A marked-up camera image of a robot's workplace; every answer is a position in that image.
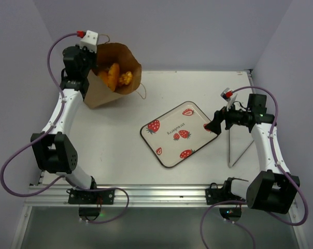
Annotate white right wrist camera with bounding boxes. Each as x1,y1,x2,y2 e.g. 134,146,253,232
221,88,237,110

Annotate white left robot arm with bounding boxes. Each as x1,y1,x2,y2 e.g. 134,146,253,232
31,43,217,204

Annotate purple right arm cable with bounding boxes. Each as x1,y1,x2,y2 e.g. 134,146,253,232
200,86,309,249

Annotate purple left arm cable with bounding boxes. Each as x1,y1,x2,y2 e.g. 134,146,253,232
0,30,130,224

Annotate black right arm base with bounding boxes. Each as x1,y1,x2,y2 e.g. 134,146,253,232
205,178,244,222

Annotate aluminium front frame rail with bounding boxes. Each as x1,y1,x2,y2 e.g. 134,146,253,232
24,184,208,208

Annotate long orange fake baguette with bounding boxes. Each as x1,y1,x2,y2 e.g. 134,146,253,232
98,63,120,92

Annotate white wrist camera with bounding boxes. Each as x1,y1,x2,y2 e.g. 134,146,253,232
79,30,99,53
221,88,237,110

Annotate metal tongs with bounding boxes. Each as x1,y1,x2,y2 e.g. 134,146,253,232
227,124,253,168

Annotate strawberry pattern tray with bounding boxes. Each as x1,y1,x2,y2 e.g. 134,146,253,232
140,101,218,169

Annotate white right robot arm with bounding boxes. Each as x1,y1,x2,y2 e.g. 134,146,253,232
207,90,300,214

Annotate round yellow fake pastry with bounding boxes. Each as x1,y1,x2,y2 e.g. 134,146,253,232
117,71,133,87

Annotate brown paper bag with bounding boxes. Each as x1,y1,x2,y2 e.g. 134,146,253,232
84,42,142,109

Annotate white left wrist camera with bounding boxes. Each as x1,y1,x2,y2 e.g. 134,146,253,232
79,30,99,53

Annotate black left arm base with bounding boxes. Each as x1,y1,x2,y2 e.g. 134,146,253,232
66,188,115,221

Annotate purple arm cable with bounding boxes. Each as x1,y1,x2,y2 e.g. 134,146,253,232
200,86,309,249
0,30,130,224

